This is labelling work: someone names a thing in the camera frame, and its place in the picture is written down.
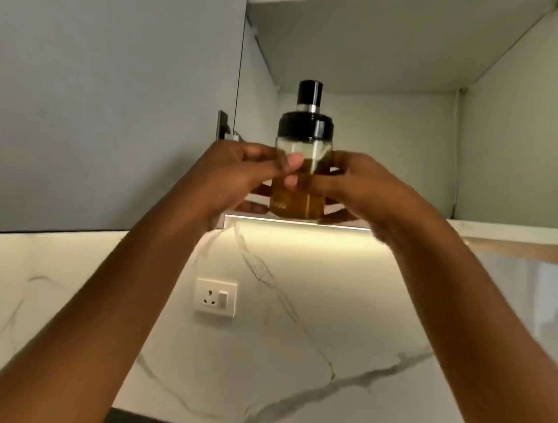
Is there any person's left hand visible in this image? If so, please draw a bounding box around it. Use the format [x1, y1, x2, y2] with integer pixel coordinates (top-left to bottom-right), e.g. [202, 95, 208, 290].
[177, 134, 306, 244]

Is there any person's right hand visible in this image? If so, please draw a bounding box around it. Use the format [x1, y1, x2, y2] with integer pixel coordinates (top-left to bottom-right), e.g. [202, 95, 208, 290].
[279, 145, 459, 253]

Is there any small glass oil bottle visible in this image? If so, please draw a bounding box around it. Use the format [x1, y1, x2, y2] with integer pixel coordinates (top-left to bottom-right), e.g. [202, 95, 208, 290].
[267, 77, 341, 224]

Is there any black knobbed bottle lid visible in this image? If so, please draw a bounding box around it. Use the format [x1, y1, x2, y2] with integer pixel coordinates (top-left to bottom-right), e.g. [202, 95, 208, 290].
[276, 77, 340, 144]

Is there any brown ribbed cabinet door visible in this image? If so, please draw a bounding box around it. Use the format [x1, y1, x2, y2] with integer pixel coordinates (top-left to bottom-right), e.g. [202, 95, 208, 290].
[0, 0, 248, 262]

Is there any person's right forearm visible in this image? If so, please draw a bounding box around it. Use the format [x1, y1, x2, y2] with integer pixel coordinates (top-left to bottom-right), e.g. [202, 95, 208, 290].
[361, 212, 558, 423]

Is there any person's left forearm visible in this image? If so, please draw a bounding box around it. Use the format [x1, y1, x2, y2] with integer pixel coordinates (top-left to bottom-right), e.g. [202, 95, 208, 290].
[0, 179, 226, 423]

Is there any metal cabinet hinge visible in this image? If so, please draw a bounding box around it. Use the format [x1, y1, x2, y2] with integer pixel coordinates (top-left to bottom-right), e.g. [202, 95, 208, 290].
[215, 110, 246, 144]

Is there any LED strip light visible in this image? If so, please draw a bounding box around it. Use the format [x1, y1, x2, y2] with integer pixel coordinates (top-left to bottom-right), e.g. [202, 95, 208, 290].
[223, 212, 375, 235]

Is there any white cabinet shelf board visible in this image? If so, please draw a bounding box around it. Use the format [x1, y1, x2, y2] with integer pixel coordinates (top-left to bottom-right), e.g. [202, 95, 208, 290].
[239, 0, 558, 118]

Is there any white wall socket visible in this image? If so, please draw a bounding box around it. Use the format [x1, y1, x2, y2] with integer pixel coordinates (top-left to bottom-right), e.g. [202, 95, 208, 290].
[192, 277, 240, 318]

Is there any wall cabinet body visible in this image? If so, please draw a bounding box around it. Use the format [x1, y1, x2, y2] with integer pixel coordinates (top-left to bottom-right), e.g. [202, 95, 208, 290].
[222, 0, 558, 267]

